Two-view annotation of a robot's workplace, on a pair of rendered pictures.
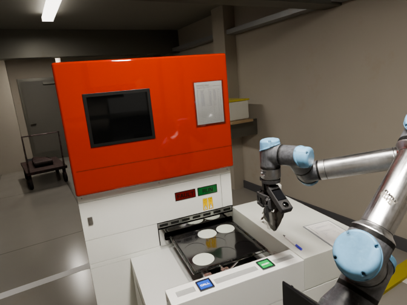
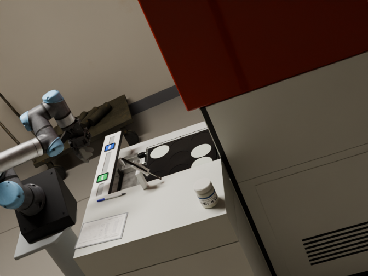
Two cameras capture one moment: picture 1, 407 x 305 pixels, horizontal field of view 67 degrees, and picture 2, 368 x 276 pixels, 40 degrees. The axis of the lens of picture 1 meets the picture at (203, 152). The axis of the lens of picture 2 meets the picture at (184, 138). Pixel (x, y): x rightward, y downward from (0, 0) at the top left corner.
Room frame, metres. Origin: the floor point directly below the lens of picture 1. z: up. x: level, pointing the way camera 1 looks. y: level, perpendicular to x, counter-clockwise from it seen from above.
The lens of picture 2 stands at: (2.59, -1.66, 2.13)
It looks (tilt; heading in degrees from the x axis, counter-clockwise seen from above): 30 degrees down; 124
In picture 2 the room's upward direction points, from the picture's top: 25 degrees counter-clockwise
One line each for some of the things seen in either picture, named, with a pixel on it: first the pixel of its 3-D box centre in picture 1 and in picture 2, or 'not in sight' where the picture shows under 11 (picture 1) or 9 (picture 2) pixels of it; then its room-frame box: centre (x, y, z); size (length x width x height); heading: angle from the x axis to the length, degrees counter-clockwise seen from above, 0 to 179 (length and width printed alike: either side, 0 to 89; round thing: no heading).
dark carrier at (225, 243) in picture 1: (215, 242); (179, 157); (1.41, -0.02, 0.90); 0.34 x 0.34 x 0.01; 21
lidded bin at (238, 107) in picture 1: (228, 109); not in sight; (4.29, -0.39, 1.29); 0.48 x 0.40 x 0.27; 29
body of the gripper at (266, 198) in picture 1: (270, 192); (76, 134); (1.13, -0.24, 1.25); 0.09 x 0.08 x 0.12; 21
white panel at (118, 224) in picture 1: (163, 213); (213, 101); (1.55, 0.24, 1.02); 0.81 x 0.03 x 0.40; 111
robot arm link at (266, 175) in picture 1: (269, 173); (65, 119); (1.12, -0.24, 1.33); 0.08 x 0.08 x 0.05
